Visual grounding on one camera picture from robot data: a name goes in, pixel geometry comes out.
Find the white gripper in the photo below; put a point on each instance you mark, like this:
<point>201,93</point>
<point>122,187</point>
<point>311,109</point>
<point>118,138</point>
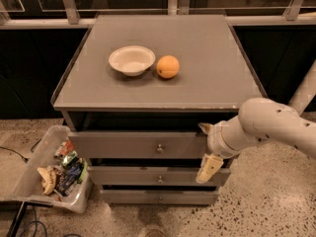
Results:
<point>217,139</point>

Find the grey top drawer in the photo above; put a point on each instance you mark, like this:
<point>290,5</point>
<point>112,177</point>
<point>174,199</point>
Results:
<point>138,145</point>

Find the grey drawer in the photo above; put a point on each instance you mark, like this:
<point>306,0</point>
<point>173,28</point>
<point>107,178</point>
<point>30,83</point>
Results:
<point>159,197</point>
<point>138,145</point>
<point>143,176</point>

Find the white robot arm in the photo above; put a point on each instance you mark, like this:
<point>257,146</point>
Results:
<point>260,120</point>

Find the grey drawer cabinet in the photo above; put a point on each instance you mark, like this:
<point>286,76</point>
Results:
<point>213,82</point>

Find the grey bottom drawer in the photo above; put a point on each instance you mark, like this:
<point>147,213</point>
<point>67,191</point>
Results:
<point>159,197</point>

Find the grey middle drawer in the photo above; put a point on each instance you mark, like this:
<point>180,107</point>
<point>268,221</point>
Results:
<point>143,176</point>

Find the orange fruit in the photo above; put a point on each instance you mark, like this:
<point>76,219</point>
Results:
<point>168,66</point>

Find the white bowl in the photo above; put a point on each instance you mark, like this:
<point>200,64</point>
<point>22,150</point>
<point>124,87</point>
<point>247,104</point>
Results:
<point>132,60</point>

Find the green snack packet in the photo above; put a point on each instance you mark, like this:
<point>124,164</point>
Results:
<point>70,159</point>

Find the dark blue snack packet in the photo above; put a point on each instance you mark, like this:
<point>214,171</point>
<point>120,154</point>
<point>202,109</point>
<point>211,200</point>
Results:
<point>67,179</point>

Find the red snack can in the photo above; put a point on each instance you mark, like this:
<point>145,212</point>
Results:
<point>63,149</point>

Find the tan crumpled bag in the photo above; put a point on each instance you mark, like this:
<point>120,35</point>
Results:
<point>48,179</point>

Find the metal window railing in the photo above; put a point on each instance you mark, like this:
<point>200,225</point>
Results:
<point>57,14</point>

